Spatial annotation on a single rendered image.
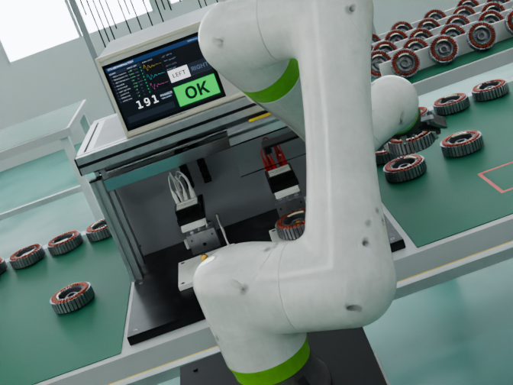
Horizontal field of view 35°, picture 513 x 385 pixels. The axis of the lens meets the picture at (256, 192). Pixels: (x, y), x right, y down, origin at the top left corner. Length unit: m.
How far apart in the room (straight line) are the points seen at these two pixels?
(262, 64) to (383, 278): 0.40
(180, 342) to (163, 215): 0.53
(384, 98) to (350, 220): 0.56
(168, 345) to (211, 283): 0.66
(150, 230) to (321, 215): 1.17
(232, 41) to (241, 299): 0.40
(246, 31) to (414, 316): 1.96
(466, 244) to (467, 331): 1.12
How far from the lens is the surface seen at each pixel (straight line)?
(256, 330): 1.14
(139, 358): 1.79
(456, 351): 2.80
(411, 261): 1.76
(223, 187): 2.17
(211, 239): 2.08
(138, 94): 1.99
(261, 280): 1.10
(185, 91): 1.99
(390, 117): 1.60
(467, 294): 3.10
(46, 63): 8.42
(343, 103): 1.13
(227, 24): 1.26
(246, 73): 1.29
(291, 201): 2.06
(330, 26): 1.17
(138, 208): 2.19
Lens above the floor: 1.50
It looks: 18 degrees down
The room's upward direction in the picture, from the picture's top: 20 degrees counter-clockwise
